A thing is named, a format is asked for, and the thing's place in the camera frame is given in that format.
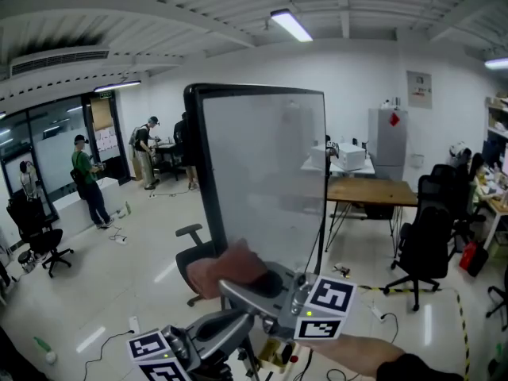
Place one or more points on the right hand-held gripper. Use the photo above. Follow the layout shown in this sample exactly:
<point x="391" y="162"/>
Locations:
<point x="329" y="298"/>

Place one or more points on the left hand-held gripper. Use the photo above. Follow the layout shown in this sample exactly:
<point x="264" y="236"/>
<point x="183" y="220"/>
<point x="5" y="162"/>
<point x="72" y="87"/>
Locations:
<point x="151" y="347"/>

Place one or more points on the brown wiping cloth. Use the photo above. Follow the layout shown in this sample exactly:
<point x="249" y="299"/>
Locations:
<point x="222" y="268"/>

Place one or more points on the large whiteboard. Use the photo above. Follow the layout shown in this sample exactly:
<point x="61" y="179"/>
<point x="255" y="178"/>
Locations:
<point x="262" y="165"/>

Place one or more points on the person's right forearm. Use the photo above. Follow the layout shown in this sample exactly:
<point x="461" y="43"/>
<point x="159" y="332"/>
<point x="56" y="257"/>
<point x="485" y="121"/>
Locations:
<point x="349" y="351"/>

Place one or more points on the black rectangular device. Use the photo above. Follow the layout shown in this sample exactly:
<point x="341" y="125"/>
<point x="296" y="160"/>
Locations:
<point x="285" y="355"/>

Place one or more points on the red round magnet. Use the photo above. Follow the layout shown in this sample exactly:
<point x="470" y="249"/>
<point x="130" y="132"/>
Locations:
<point x="294" y="359"/>

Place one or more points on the small colourful toy pile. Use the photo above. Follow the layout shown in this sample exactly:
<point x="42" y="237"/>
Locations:
<point x="342" y="271"/>

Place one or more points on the black office chair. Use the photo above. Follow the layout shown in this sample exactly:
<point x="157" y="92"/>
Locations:
<point x="31" y="220"/>
<point x="428" y="236"/>
<point x="432" y="189"/>
<point x="182" y="264"/>

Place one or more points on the white power strip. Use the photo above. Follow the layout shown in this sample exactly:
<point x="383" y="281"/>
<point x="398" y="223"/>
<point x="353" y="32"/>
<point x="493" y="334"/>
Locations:
<point x="134" y="325"/>
<point x="378" y="314"/>

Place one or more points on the white appliance box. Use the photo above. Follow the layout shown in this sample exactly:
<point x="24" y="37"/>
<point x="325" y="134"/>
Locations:
<point x="321" y="157"/>

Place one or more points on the white table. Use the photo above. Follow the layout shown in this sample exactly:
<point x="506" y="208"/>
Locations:
<point x="357" y="174"/>

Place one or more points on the white microwave oven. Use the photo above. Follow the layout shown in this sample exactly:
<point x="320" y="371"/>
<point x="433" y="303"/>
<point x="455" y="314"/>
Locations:
<point x="351" y="157"/>

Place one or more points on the person's black clothing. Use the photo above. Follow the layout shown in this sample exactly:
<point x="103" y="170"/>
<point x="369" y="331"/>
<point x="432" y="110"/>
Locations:
<point x="416" y="369"/>

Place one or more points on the dark desk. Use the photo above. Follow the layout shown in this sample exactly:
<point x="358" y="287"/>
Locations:
<point x="166" y="147"/>

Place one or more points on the red bag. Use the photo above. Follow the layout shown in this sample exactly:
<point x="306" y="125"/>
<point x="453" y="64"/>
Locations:
<point x="470" y="256"/>

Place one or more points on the white low platform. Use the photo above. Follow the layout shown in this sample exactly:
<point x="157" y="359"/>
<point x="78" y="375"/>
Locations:
<point x="71" y="208"/>

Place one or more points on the red paper tag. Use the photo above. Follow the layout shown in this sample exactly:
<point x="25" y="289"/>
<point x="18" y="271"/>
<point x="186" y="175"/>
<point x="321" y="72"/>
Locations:
<point x="395" y="119"/>

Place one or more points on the white desk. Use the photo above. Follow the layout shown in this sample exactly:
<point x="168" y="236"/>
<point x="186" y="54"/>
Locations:
<point x="496" y="212"/>

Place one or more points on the ceiling light bar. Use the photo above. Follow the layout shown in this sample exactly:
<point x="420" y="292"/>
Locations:
<point x="119" y="85"/>
<point x="291" y="25"/>
<point x="498" y="63"/>

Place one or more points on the white storage shelf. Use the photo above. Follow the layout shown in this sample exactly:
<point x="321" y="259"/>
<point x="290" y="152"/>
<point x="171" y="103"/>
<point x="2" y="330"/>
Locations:
<point x="498" y="125"/>

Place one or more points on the ceiling air vent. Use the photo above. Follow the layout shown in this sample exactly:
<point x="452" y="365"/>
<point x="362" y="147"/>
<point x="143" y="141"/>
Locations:
<point x="59" y="62"/>

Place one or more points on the gray wall notice panel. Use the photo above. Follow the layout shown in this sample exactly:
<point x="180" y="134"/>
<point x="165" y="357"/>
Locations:
<point x="418" y="89"/>

